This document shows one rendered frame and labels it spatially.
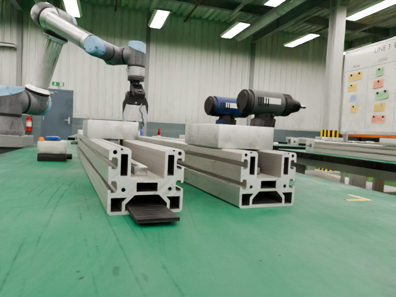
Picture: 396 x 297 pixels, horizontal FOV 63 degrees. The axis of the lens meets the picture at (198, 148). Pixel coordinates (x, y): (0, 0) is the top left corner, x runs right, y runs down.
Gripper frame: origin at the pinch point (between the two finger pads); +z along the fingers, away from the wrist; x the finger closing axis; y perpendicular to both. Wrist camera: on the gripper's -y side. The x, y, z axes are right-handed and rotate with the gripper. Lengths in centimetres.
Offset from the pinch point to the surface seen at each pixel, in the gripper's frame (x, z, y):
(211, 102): -11, -6, -55
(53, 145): 30.9, 8.6, -35.6
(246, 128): -1, 2, -92
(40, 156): 34, 12, -36
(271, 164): -4, 7, -97
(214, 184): 4, 11, -91
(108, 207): 22, 13, -100
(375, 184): -344, 56, 155
